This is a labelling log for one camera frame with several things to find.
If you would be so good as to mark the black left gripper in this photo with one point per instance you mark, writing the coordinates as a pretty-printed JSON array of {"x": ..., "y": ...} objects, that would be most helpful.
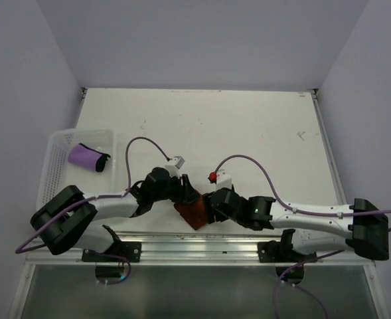
[{"x": 185, "y": 192}]

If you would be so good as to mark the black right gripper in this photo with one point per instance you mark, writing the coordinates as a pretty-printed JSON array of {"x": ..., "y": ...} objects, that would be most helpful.
[{"x": 218, "y": 216}]

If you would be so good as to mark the rust orange towel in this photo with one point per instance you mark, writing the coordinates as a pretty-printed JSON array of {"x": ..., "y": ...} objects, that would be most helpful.
[{"x": 193, "y": 213}]

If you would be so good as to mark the purple grey microfiber towel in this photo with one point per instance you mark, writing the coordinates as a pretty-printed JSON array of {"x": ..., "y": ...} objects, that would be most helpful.
[{"x": 88, "y": 158}]

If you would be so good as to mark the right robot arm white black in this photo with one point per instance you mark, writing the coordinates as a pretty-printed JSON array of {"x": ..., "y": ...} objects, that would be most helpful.
[{"x": 359, "y": 227}]

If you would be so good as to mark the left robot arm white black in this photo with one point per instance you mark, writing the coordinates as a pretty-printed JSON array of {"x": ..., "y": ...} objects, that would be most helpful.
[{"x": 67, "y": 220}]

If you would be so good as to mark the white perforated plastic basket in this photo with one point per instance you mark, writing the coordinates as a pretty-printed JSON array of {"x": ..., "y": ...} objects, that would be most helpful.
[{"x": 58, "y": 172}]

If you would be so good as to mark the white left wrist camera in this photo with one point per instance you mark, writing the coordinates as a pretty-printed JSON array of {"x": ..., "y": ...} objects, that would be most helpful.
[{"x": 174, "y": 165}]

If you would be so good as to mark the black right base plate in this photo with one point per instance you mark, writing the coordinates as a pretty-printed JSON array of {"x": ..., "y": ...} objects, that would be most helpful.
[{"x": 275, "y": 252}]

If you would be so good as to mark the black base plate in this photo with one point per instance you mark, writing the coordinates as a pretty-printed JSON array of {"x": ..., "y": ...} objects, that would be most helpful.
[
  {"x": 129, "y": 250},
  {"x": 275, "y": 252}
]

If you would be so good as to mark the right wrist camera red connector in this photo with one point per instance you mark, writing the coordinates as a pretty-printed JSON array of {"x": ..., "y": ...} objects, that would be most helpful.
[{"x": 220, "y": 179}]

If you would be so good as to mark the aluminium mounting rail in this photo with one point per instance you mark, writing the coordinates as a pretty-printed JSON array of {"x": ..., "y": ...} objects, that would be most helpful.
[{"x": 192, "y": 250}]

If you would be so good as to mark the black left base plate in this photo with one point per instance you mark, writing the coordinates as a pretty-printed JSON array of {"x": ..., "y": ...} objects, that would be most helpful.
[{"x": 129, "y": 250}]

